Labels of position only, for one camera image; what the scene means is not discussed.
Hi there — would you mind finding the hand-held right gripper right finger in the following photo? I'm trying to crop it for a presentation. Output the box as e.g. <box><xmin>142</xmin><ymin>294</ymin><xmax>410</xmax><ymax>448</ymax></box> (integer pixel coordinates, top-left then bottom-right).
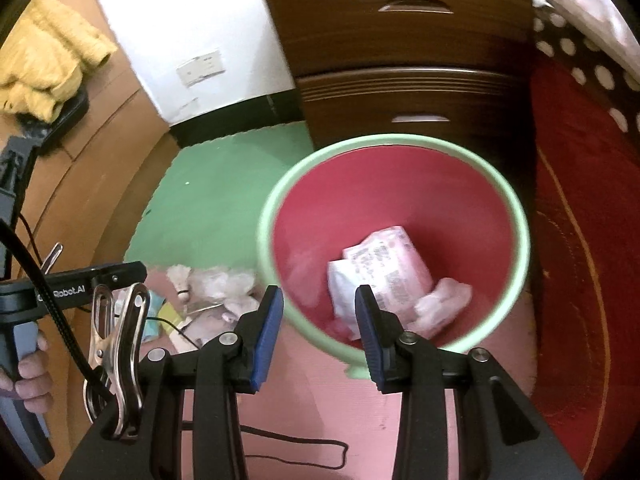
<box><xmin>354</xmin><ymin>284</ymin><xmax>585</xmax><ymax>480</ymax></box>

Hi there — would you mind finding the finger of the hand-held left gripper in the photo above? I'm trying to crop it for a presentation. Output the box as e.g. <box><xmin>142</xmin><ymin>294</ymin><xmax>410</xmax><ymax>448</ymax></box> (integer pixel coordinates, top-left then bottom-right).
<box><xmin>94</xmin><ymin>259</ymin><xmax>149</xmax><ymax>290</ymax></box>

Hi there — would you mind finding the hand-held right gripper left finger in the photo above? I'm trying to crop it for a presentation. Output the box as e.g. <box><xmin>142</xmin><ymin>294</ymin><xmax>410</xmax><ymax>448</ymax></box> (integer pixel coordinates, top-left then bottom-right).
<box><xmin>60</xmin><ymin>284</ymin><xmax>286</xmax><ymax>480</ymax></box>

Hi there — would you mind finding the pink printed packet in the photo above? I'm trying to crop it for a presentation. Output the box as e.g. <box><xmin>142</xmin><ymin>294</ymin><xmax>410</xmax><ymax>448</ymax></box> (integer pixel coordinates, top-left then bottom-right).
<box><xmin>342</xmin><ymin>225</ymin><xmax>434</xmax><ymax>322</ymax></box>

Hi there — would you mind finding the red plastic bucket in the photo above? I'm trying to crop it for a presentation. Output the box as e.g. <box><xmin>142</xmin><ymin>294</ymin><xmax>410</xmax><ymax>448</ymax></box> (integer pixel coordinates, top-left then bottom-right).
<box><xmin>256</xmin><ymin>134</ymin><xmax>532</xmax><ymax>381</ymax></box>

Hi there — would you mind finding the person's left hand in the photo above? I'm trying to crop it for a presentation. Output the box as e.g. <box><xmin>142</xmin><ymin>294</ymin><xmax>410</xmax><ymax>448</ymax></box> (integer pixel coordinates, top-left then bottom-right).
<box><xmin>0</xmin><ymin>332</ymin><xmax>55</xmax><ymax>417</ymax></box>

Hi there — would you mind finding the metal spring clip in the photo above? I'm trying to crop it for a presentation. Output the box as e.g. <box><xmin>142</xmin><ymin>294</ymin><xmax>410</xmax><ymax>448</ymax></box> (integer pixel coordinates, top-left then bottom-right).
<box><xmin>42</xmin><ymin>242</ymin><xmax>65</xmax><ymax>275</ymax></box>
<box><xmin>84</xmin><ymin>282</ymin><xmax>152</xmax><ymax>442</ymax></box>

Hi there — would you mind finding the white feather shuttlecock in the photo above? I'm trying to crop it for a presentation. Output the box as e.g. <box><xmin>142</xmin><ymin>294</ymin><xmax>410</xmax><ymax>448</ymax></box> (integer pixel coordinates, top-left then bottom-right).
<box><xmin>166</xmin><ymin>264</ymin><xmax>194</xmax><ymax>302</ymax></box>

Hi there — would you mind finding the clear zip plastic bag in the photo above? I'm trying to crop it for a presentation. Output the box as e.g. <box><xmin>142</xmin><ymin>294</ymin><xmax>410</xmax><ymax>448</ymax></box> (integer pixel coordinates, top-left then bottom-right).
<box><xmin>172</xmin><ymin>300</ymin><xmax>252</xmax><ymax>352</ymax></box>

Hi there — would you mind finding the white packet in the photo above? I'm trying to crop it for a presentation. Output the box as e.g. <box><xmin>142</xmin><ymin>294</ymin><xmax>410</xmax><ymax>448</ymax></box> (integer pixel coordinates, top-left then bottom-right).
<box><xmin>326</xmin><ymin>259</ymin><xmax>364</xmax><ymax>324</ymax></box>

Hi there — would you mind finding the crumpled clear plastic bag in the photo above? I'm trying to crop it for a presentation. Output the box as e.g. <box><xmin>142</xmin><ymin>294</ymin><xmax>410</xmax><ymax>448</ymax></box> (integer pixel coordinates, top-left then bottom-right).
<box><xmin>190</xmin><ymin>266</ymin><xmax>262</xmax><ymax>302</ymax></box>

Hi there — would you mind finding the pink foam mat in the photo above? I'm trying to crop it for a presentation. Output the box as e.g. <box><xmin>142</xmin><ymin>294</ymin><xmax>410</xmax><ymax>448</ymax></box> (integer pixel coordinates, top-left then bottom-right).
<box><xmin>144</xmin><ymin>259</ymin><xmax>542</xmax><ymax>480</ymax></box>

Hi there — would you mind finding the white crumpled paper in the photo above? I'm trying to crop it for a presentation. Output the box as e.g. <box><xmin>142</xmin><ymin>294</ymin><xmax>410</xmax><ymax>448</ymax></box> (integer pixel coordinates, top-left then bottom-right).
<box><xmin>414</xmin><ymin>276</ymin><xmax>474</xmax><ymax>337</ymax></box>

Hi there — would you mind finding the wooden wardrobe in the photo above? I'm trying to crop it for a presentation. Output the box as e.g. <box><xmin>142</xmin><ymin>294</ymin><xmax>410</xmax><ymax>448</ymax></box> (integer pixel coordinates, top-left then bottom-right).
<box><xmin>0</xmin><ymin>0</ymin><xmax>177</xmax><ymax>461</ymax></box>

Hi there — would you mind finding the green foam mat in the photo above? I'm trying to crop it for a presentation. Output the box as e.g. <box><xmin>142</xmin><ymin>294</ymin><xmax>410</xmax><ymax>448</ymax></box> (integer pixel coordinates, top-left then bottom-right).
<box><xmin>124</xmin><ymin>120</ymin><xmax>317</xmax><ymax>272</ymax></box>

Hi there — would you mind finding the black bag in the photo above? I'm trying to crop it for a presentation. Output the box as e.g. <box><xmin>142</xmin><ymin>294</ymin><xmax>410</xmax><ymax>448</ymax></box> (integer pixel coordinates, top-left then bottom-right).
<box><xmin>14</xmin><ymin>89</ymin><xmax>92</xmax><ymax>157</ymax></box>

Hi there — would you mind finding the red blanket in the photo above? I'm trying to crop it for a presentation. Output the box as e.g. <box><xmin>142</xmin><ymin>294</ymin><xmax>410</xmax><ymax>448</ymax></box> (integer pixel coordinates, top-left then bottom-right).
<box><xmin>526</xmin><ymin>51</ymin><xmax>640</xmax><ymax>463</ymax></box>

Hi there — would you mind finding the wooden drawer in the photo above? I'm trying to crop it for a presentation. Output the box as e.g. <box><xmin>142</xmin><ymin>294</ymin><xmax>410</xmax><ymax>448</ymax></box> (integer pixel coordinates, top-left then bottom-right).
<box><xmin>260</xmin><ymin>0</ymin><xmax>536</xmax><ymax>78</ymax></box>
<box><xmin>296</xmin><ymin>70</ymin><xmax>531</xmax><ymax>171</ymax></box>

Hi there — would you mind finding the yellow jacket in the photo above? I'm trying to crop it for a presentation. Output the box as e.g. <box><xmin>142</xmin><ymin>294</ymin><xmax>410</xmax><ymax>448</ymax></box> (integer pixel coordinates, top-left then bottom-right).
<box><xmin>0</xmin><ymin>0</ymin><xmax>119</xmax><ymax>124</ymax></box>

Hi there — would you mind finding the wooden drawer cabinet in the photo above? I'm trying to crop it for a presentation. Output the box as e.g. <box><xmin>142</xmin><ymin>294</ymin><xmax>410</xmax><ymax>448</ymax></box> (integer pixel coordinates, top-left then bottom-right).
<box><xmin>256</xmin><ymin>0</ymin><xmax>540</xmax><ymax>172</ymax></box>

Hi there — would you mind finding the polka dot cloth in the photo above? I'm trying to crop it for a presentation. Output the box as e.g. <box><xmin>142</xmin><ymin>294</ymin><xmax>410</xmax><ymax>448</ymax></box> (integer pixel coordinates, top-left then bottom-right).
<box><xmin>531</xmin><ymin>14</ymin><xmax>640</xmax><ymax>135</ymax></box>

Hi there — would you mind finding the floral bedding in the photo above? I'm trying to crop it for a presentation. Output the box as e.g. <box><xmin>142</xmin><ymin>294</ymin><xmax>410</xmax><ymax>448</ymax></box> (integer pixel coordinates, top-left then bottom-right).
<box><xmin>531</xmin><ymin>0</ymin><xmax>640</xmax><ymax>70</ymax></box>

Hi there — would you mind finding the thin black wire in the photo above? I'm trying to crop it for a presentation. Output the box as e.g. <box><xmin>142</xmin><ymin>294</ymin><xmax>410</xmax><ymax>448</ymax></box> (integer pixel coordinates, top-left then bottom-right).
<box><xmin>147</xmin><ymin>316</ymin><xmax>203</xmax><ymax>348</ymax></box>
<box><xmin>180</xmin><ymin>422</ymin><xmax>349</xmax><ymax>467</ymax></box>

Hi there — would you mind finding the white wall socket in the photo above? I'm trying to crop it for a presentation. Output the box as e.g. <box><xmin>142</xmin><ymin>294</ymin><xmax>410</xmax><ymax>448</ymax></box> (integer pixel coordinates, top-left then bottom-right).
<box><xmin>176</xmin><ymin>49</ymin><xmax>227</xmax><ymax>87</ymax></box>

